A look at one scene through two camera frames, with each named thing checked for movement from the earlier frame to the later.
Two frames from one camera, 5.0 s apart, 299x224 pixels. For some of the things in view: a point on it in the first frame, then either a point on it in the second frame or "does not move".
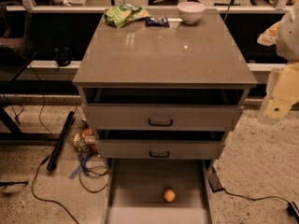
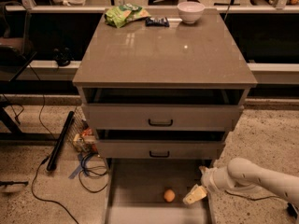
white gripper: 290,42 to 207,177
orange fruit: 169,196 does not move
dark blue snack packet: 162,22 does not move
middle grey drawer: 159,148 does not move
